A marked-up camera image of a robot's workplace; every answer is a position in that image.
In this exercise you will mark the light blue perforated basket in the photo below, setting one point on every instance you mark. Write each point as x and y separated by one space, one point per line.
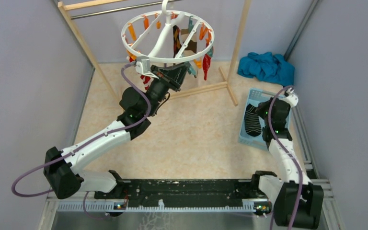
266 120

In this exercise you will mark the white round clip hanger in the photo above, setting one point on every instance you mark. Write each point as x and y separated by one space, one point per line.
165 19

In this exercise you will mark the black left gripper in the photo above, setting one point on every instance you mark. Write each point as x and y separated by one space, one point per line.
178 71

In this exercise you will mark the black orange sock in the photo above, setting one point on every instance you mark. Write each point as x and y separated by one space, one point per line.
176 40

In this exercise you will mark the red white striped sock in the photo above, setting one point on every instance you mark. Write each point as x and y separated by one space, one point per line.
145 79

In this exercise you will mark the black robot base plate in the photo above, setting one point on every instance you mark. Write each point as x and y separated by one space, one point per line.
198 193

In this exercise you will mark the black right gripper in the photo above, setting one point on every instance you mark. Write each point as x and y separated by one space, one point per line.
261 106

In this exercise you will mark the black striped sock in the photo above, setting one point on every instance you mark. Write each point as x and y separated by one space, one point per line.
251 121

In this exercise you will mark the red snowflake sock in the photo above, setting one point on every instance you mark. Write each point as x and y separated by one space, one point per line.
207 61

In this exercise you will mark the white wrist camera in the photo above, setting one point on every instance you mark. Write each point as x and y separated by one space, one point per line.
290 97
142 65

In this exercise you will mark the blue crumpled cloth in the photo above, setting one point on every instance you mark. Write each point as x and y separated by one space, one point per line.
267 67

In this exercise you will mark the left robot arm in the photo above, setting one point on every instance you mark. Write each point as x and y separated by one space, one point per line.
65 169

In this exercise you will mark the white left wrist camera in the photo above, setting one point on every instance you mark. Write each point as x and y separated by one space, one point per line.
142 65

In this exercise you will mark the light wooden rack frame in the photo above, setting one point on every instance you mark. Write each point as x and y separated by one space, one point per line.
64 10

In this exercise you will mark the brown beige sock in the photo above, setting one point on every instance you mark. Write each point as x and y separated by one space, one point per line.
191 48

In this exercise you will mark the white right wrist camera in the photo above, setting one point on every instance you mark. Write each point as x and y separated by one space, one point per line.
290 97

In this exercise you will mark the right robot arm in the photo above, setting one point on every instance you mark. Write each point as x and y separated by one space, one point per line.
296 200

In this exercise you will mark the metal hanging rod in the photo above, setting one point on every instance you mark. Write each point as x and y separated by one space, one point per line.
138 6

